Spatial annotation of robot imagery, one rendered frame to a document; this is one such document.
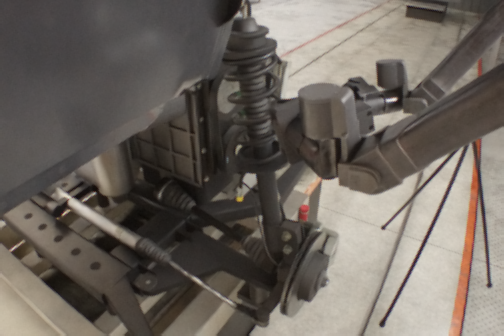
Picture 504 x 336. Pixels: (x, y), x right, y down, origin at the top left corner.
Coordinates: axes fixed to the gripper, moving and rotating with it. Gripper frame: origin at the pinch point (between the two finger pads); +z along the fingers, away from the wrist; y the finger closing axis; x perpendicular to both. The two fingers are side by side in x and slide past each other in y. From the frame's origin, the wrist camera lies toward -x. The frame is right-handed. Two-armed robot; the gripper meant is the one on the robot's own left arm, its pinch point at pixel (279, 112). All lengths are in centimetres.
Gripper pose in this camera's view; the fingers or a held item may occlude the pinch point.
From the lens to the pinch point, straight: 67.3
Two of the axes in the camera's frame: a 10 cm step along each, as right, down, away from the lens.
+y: -2.7, -8.2, -5.1
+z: -3.1, -4.2, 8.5
